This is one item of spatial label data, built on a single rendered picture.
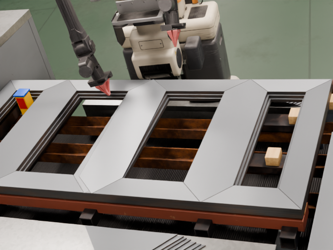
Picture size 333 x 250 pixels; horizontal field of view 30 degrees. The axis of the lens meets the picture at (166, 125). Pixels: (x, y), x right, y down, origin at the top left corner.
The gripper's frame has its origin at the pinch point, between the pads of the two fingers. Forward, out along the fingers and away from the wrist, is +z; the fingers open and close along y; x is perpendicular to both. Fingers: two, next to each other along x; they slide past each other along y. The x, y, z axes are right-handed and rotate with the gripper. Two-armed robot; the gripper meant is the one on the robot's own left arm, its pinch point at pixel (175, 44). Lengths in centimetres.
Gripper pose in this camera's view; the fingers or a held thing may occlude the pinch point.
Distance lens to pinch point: 272.2
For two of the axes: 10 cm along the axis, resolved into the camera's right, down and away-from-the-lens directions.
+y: 9.6, -0.7, -2.8
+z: 1.1, 9.8, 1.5
